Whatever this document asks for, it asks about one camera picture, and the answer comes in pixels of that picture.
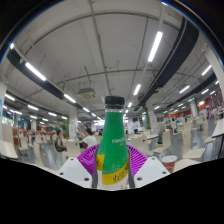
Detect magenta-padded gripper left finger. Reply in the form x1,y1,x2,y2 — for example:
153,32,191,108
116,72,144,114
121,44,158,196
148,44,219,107
56,143,101,189

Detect green-labelled clear drink bottle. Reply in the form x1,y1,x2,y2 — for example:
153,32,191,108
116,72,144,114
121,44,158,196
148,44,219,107
91,95,135,191

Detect ceiling strip lights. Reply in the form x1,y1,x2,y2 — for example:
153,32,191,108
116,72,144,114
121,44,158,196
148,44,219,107
3,29,221,124

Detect ceiling air conditioner unit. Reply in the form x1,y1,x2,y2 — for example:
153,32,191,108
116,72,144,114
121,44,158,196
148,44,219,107
77,87,97,100

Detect white neighbouring table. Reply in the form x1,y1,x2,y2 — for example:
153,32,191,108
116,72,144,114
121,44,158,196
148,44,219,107
211,118,224,159

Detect beige canteen chairs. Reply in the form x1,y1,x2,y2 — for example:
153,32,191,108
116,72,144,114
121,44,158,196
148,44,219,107
0,118,224,168

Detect red paper cup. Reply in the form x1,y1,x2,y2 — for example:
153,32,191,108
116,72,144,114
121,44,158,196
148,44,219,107
161,154,179,174

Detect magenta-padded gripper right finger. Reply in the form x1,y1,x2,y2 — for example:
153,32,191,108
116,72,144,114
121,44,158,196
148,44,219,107
126,144,171,189

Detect person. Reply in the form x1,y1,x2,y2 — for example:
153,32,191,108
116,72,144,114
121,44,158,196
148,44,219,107
129,117,141,134
54,129,68,153
81,128,98,149

